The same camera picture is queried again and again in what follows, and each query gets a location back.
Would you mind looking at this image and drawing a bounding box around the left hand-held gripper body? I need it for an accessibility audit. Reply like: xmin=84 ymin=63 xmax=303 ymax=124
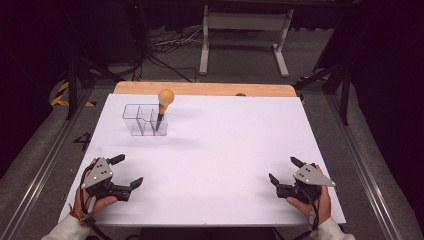
xmin=80 ymin=157 xmax=133 ymax=202

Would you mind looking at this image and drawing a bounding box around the black tripod stand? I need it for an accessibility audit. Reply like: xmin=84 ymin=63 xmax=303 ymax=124
xmin=64 ymin=54 xmax=126 ymax=121
xmin=293 ymin=59 xmax=352 ymax=126

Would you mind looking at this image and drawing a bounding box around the black equipment with red light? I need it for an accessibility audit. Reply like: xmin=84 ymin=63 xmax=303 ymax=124
xmin=109 ymin=0 xmax=151 ymax=64

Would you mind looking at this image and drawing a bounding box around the red wrist bracelet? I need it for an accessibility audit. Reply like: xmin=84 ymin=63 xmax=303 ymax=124
xmin=67 ymin=203 xmax=83 ymax=222

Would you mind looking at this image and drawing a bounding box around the orange makeup brush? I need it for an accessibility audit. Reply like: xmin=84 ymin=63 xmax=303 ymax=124
xmin=155 ymin=88 xmax=175 ymax=132

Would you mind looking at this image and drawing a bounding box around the right hand-held gripper black cable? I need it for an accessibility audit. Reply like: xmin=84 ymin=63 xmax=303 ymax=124
xmin=293 ymin=184 xmax=322 ymax=240

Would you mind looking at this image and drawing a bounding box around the clear plastic organizer box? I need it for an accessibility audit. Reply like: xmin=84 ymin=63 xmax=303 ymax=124
xmin=121 ymin=103 xmax=169 ymax=137

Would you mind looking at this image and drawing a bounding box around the person's left hand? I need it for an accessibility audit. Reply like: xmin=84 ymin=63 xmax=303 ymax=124
xmin=72 ymin=158 xmax=119 ymax=218

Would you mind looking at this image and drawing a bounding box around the white metal stand frame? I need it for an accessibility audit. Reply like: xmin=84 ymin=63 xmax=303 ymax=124
xmin=198 ymin=4 xmax=294 ymax=78

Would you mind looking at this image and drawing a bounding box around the wooden table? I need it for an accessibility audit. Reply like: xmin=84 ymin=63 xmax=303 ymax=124
xmin=113 ymin=81 xmax=298 ymax=98

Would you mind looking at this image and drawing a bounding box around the person's dark clothing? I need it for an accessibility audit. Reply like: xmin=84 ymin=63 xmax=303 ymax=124
xmin=135 ymin=227 xmax=285 ymax=240

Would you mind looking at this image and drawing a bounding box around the bundle of floor cables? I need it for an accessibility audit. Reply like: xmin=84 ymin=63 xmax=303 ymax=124
xmin=131 ymin=25 xmax=205 ymax=83

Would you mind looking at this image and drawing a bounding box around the white board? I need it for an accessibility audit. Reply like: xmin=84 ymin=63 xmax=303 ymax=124
xmin=58 ymin=93 xmax=347 ymax=228

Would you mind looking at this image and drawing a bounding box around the yellow black floor tape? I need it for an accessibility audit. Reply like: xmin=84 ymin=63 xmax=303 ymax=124
xmin=49 ymin=81 xmax=97 ymax=108

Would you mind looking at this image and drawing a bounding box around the person's right hand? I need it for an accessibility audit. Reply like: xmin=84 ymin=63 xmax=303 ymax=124
xmin=285 ymin=164 xmax=333 ymax=223

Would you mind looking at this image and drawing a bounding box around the aluminium floor rail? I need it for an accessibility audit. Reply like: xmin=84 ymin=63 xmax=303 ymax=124
xmin=0 ymin=87 xmax=95 ymax=240
xmin=324 ymin=93 xmax=403 ymax=240

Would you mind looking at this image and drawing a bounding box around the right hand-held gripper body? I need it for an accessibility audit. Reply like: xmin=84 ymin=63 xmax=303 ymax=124
xmin=276 ymin=163 xmax=337 ymax=205

